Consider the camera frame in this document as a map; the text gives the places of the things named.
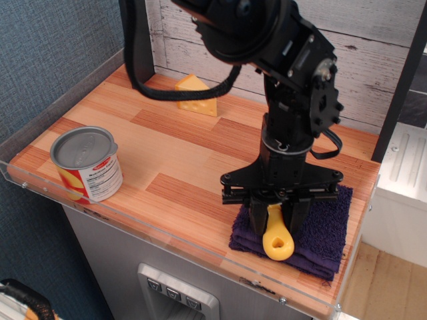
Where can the white toy sink unit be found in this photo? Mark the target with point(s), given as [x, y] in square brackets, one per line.
[396, 219]

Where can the silver ice dispenser panel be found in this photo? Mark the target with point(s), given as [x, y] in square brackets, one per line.
[168, 297]

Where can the white knife yellow handle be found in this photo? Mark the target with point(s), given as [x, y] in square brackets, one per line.
[277, 241]

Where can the silver toy fridge cabinet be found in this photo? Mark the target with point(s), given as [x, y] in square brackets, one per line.
[114, 256]

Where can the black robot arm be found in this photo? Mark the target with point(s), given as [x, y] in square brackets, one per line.
[299, 68]

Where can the black right shelf post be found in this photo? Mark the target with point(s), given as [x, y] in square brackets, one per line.
[409, 69]

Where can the black left shelf post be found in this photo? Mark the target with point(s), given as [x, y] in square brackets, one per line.
[138, 56]

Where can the black shelf post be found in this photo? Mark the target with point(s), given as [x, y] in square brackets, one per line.
[138, 56]
[409, 69]

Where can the black orange object corner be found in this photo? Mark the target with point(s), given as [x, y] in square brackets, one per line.
[19, 301]

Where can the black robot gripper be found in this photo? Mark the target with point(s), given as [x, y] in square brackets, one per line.
[280, 177]

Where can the yellow toy cheese wedge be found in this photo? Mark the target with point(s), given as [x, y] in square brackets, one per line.
[193, 83]

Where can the toy tin can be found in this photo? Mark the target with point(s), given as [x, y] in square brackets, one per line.
[87, 162]

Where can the folded purple towel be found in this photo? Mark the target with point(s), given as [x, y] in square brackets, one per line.
[319, 244]

